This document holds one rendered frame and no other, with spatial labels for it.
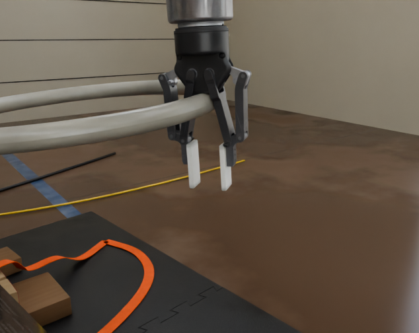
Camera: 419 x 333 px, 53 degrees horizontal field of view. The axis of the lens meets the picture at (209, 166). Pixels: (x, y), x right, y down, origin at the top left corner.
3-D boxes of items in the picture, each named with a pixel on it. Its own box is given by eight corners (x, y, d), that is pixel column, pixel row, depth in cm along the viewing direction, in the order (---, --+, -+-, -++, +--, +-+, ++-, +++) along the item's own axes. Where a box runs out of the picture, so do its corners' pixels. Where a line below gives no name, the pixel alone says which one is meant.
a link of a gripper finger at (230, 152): (227, 130, 62) (247, 131, 61) (228, 163, 63) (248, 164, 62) (224, 133, 61) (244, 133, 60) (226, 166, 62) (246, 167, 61)
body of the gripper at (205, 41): (238, 22, 60) (240, 88, 62) (182, 26, 62) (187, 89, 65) (221, 22, 53) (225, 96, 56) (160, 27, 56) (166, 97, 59)
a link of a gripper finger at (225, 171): (225, 140, 63) (229, 140, 63) (227, 184, 65) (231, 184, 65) (219, 145, 61) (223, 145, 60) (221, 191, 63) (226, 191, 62)
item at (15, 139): (-210, 172, 49) (-220, 147, 48) (12, 104, 95) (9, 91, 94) (213, 142, 44) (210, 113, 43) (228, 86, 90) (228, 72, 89)
